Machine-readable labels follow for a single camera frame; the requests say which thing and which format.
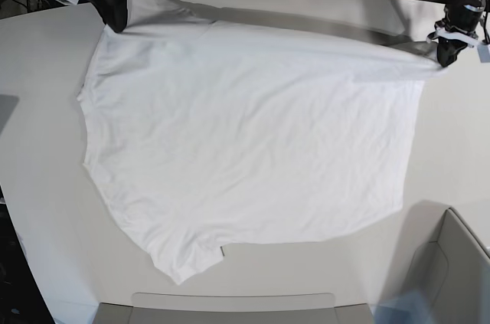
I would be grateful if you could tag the white T-shirt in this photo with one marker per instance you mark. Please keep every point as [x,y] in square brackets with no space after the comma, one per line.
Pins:
[203,133]

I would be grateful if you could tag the grey tray bottom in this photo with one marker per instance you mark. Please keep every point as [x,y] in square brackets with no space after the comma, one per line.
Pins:
[164,308]

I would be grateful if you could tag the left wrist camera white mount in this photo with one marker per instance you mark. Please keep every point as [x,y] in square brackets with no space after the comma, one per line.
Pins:
[444,30]

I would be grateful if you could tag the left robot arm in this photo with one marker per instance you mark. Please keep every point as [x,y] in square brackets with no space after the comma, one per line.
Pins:
[464,25]

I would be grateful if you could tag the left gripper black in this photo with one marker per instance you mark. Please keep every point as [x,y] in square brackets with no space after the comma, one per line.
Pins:
[448,50]

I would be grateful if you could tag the grey box right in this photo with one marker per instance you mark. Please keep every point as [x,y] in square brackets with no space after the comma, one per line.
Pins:
[448,279]

